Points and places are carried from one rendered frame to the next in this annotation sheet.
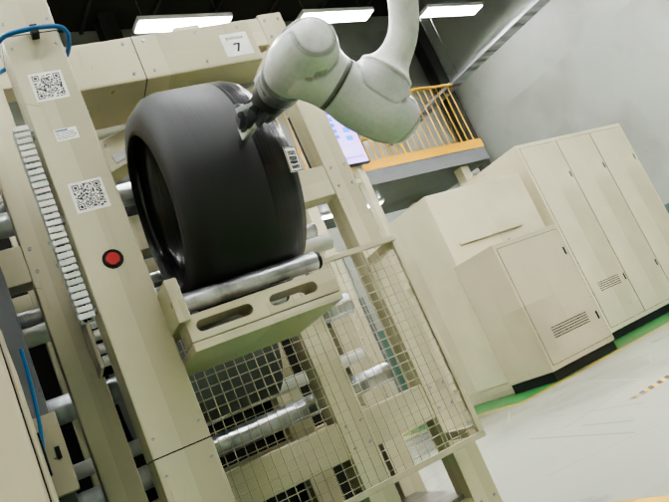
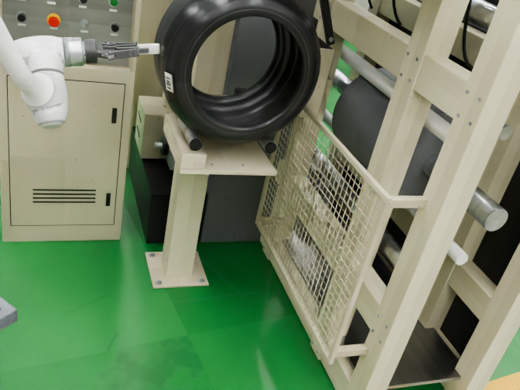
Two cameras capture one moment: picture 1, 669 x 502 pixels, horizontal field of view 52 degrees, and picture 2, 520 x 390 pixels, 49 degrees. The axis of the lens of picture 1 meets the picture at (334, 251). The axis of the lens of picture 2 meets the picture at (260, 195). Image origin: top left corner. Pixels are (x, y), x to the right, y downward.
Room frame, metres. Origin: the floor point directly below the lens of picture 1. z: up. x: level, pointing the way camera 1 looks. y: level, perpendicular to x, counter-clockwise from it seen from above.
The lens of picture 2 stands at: (1.93, -1.71, 1.75)
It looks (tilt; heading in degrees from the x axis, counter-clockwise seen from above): 29 degrees down; 92
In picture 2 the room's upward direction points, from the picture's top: 13 degrees clockwise
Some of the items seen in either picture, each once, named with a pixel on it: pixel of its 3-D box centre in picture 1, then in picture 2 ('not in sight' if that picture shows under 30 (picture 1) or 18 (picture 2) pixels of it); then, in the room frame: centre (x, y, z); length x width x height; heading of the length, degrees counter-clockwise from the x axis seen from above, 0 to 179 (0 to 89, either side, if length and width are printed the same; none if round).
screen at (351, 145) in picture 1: (330, 140); not in sight; (5.64, -0.34, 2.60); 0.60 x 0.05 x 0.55; 125
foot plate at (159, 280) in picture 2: not in sight; (176, 267); (1.53, 0.49, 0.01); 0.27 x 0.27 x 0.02; 26
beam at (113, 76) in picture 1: (157, 76); not in sight; (1.98, 0.28, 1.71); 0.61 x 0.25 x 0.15; 116
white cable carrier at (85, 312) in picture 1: (55, 222); not in sight; (1.46, 0.55, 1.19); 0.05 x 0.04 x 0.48; 26
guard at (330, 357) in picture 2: (316, 383); (307, 213); (2.06, 0.20, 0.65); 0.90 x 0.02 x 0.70; 116
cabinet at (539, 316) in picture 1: (535, 307); not in sight; (6.40, -1.47, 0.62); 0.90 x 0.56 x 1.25; 125
